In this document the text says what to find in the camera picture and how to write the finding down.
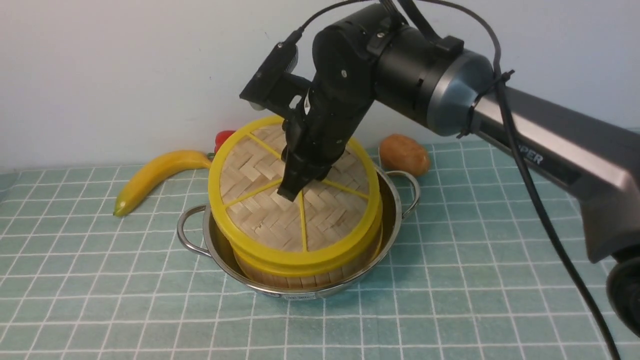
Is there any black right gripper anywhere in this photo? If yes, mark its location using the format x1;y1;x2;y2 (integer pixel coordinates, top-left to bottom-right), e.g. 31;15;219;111
277;79;374;202

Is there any woven bamboo steamer lid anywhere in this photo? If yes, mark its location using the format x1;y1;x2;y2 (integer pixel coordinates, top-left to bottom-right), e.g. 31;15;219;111
208;115;383;255

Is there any bamboo steamer basket yellow rim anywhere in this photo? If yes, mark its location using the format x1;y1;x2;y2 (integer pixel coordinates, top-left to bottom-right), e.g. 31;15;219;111
231;216;384;289

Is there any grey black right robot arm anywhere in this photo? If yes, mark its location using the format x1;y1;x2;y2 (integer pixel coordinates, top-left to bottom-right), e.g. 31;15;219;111
266;0;639;341

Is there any stainless steel pot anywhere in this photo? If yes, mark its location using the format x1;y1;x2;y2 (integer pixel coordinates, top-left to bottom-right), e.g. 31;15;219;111
176;166;421;301

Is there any red bell pepper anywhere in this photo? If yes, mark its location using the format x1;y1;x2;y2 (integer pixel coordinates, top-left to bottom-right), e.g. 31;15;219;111
214;130;236;154

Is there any brown potato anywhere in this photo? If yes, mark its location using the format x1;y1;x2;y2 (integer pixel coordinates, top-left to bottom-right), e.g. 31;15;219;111
378;133;431;178

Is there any yellow banana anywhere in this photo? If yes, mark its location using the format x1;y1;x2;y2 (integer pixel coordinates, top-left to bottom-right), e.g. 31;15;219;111
112;150;211;218

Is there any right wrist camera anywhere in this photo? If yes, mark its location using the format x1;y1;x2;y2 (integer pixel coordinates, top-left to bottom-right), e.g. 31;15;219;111
239;40;312;119

